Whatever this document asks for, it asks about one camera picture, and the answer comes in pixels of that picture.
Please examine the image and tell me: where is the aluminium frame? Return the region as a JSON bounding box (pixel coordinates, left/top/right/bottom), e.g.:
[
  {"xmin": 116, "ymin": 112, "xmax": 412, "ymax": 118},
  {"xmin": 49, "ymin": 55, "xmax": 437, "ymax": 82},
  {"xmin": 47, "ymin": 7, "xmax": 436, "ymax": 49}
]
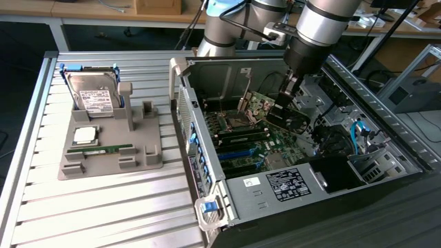
[{"xmin": 377, "ymin": 43, "xmax": 441, "ymax": 104}]

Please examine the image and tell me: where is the silver drive cage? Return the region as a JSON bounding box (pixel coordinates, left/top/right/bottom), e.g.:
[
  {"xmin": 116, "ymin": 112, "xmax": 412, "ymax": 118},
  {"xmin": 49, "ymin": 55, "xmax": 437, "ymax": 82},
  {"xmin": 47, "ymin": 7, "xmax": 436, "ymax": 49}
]
[{"xmin": 289, "ymin": 76, "xmax": 345, "ymax": 126}]

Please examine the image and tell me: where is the green motherboard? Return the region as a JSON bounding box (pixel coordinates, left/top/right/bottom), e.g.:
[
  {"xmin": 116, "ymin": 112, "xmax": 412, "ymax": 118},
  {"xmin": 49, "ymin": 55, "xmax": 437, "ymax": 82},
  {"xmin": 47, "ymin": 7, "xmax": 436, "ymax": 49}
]
[{"xmin": 201, "ymin": 95, "xmax": 313, "ymax": 179}]

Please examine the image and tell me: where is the black monitor with stand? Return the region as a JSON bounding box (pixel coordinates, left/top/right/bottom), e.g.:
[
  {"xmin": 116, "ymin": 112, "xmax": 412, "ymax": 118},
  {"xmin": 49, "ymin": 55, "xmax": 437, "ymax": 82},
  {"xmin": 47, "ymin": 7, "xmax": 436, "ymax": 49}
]
[{"xmin": 371, "ymin": 0, "xmax": 420, "ymax": 22}]

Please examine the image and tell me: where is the silver CPU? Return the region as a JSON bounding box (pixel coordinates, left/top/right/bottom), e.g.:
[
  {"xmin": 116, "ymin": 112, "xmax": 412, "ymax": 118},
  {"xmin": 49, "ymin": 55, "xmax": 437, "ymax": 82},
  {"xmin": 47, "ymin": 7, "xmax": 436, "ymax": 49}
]
[{"xmin": 71, "ymin": 126, "xmax": 101, "ymax": 147}]

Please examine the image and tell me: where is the white cable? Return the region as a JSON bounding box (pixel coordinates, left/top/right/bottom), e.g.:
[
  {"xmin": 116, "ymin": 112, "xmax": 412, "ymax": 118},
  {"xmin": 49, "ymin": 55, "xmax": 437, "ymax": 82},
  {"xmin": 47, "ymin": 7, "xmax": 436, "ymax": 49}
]
[{"xmin": 97, "ymin": 0, "xmax": 133, "ymax": 12}]

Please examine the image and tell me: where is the green RAM stick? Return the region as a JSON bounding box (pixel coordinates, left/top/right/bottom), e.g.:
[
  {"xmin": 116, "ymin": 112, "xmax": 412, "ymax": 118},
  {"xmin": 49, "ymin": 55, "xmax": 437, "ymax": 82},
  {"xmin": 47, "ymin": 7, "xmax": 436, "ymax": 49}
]
[{"xmin": 67, "ymin": 144, "xmax": 135, "ymax": 156}]

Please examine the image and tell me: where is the grey power supply unit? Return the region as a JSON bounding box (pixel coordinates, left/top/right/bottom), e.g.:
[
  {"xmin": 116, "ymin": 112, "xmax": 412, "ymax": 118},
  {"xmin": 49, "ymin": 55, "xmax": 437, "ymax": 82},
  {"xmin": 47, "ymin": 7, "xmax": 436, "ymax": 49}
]
[{"xmin": 225, "ymin": 165, "xmax": 328, "ymax": 220}]

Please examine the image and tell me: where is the black expansion slot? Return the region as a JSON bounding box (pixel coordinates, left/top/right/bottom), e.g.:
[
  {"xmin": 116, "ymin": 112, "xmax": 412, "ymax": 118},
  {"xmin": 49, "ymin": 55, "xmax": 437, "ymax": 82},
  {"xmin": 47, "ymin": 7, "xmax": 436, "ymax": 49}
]
[
  {"xmin": 215, "ymin": 142, "xmax": 259, "ymax": 153},
  {"xmin": 223, "ymin": 164, "xmax": 264, "ymax": 177}
]

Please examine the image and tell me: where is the brown cardboard box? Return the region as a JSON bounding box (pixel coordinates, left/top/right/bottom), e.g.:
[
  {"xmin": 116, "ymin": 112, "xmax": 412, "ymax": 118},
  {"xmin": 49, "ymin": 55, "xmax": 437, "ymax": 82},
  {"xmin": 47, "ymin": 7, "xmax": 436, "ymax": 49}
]
[{"xmin": 133, "ymin": 0, "xmax": 183, "ymax": 16}]

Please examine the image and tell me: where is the brown cardboard piece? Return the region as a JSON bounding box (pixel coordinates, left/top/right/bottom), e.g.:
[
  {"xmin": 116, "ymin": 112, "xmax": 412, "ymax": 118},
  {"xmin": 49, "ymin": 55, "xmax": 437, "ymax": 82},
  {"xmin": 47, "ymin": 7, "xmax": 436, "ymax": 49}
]
[{"xmin": 416, "ymin": 2, "xmax": 441, "ymax": 24}]

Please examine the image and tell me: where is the blue expansion slot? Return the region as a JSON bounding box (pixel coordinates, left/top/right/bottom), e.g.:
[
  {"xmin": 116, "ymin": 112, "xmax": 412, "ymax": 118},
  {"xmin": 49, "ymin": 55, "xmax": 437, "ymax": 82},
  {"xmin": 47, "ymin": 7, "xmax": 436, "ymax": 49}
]
[{"xmin": 217, "ymin": 148, "xmax": 256, "ymax": 161}]

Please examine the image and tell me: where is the blue wire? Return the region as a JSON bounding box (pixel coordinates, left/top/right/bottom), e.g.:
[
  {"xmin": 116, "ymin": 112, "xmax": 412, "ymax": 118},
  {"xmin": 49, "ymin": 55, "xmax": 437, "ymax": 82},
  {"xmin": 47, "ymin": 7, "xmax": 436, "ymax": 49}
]
[{"xmin": 349, "ymin": 120, "xmax": 371, "ymax": 156}]

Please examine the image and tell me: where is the black tripod pole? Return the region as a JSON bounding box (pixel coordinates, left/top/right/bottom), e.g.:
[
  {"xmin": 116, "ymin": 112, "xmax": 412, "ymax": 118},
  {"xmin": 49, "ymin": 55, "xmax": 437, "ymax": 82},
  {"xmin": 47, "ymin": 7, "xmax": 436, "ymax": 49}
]
[{"xmin": 351, "ymin": 0, "xmax": 427, "ymax": 75}]

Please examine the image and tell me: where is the hard disk drive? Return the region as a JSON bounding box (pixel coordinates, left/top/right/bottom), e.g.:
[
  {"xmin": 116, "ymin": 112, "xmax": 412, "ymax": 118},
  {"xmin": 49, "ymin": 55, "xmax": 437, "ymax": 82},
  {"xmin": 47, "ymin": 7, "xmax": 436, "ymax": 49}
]
[{"xmin": 57, "ymin": 63, "xmax": 123, "ymax": 109}]

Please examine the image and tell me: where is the wooden desk with grey legs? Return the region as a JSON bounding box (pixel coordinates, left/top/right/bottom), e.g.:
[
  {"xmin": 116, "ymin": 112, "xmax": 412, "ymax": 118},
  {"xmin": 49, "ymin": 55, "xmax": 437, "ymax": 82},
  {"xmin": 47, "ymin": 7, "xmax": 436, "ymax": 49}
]
[{"xmin": 0, "ymin": 0, "xmax": 208, "ymax": 52}]

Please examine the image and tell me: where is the metal socket cover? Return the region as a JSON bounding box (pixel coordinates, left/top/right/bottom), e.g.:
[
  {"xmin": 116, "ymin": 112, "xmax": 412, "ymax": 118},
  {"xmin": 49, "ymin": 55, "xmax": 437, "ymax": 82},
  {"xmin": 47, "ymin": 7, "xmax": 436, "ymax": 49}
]
[{"xmin": 245, "ymin": 110, "xmax": 267, "ymax": 125}]

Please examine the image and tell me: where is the black and grey PC case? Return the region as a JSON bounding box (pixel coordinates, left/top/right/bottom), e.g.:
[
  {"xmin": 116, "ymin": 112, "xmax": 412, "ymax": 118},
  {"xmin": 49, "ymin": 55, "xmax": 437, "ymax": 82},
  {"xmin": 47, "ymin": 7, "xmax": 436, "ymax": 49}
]
[{"xmin": 168, "ymin": 49, "xmax": 437, "ymax": 248}]

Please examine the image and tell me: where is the silver hard disk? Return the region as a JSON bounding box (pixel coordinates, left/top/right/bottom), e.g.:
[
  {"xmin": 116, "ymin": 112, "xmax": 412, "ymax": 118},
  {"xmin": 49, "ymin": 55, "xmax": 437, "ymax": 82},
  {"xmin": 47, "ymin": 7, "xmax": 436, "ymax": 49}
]
[{"xmin": 65, "ymin": 71, "xmax": 119, "ymax": 119}]

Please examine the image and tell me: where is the grey plastic parts rack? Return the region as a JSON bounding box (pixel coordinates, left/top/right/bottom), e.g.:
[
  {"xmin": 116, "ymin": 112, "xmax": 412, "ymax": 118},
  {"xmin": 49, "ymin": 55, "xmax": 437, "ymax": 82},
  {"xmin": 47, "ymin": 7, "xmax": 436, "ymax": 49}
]
[{"xmin": 56, "ymin": 82, "xmax": 165, "ymax": 181}]

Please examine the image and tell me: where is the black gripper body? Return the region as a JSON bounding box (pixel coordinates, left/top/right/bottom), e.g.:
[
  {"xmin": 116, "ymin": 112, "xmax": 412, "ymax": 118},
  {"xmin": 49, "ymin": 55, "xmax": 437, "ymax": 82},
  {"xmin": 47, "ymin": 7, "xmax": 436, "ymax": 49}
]
[{"xmin": 284, "ymin": 38, "xmax": 329, "ymax": 78}]

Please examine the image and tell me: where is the grey computer tower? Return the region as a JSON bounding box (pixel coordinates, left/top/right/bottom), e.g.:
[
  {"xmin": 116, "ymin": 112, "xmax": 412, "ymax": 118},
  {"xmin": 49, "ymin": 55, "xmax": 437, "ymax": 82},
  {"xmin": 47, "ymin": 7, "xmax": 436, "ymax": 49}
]
[{"xmin": 385, "ymin": 76, "xmax": 441, "ymax": 114}]

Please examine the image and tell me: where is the grey chipset heatsink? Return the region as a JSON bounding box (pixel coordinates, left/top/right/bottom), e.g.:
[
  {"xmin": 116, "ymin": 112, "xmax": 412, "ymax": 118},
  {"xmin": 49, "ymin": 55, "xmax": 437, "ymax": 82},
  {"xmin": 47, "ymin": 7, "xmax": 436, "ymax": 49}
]
[{"xmin": 267, "ymin": 153, "xmax": 289, "ymax": 167}]

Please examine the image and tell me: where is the silver disk bay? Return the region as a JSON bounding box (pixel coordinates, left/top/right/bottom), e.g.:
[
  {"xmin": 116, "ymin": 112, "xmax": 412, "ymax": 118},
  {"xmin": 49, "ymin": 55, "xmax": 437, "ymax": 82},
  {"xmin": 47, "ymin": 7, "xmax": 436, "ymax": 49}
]
[{"xmin": 347, "ymin": 148, "xmax": 409, "ymax": 184}]

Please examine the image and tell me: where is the black RAM stick with label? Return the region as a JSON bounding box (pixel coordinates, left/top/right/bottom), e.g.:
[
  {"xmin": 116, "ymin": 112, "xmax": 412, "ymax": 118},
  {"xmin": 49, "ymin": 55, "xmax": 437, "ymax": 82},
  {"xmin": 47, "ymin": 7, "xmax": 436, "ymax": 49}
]
[{"xmin": 219, "ymin": 132, "xmax": 269, "ymax": 147}]

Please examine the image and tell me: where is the black wire bundle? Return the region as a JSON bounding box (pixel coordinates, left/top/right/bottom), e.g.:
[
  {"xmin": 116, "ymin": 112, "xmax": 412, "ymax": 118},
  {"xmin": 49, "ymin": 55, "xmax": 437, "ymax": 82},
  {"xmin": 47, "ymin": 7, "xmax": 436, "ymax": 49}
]
[{"xmin": 312, "ymin": 126, "xmax": 356, "ymax": 158}]

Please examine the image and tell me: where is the grey plastic case handle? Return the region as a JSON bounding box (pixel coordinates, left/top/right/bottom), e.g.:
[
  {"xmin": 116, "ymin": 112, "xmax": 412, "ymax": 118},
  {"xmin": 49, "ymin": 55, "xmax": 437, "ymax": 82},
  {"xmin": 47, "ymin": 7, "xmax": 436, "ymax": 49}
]
[
  {"xmin": 168, "ymin": 58, "xmax": 191, "ymax": 101},
  {"xmin": 193, "ymin": 195, "xmax": 229, "ymax": 231}
]

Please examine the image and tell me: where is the graphics card with metal bracket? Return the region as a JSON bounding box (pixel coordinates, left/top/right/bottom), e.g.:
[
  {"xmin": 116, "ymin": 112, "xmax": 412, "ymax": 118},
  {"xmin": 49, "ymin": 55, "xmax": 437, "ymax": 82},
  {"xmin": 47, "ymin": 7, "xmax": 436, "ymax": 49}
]
[{"xmin": 236, "ymin": 73, "xmax": 312, "ymax": 135}]

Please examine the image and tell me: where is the cluttered wooden desk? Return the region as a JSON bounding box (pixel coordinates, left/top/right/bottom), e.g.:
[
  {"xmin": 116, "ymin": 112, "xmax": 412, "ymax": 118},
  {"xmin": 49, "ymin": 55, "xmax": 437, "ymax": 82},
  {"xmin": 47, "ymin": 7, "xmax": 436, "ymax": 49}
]
[{"xmin": 285, "ymin": 0, "xmax": 441, "ymax": 74}]

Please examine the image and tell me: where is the black camera cable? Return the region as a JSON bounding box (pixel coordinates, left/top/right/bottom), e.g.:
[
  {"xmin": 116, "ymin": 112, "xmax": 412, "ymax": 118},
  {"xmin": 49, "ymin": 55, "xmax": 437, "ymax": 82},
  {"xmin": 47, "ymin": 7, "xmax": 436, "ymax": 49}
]
[{"xmin": 219, "ymin": 0, "xmax": 276, "ymax": 42}]

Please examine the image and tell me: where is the CPU socket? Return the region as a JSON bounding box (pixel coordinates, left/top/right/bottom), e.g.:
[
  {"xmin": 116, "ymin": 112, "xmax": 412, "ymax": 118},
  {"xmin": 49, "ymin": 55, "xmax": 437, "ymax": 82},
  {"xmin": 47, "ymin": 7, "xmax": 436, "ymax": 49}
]
[{"xmin": 223, "ymin": 110, "xmax": 256, "ymax": 130}]

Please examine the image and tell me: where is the black RAM slot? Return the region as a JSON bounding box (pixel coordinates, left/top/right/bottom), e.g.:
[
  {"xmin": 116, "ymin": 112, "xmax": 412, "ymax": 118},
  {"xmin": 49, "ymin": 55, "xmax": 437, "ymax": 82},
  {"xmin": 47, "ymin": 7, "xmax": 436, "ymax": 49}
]
[{"xmin": 213, "ymin": 127, "xmax": 269, "ymax": 137}]

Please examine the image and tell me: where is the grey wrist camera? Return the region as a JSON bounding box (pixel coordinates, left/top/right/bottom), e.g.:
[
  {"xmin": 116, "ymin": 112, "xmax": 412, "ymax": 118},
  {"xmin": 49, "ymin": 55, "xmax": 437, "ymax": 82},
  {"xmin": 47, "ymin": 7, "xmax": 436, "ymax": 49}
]
[{"xmin": 264, "ymin": 22, "xmax": 297, "ymax": 43}]

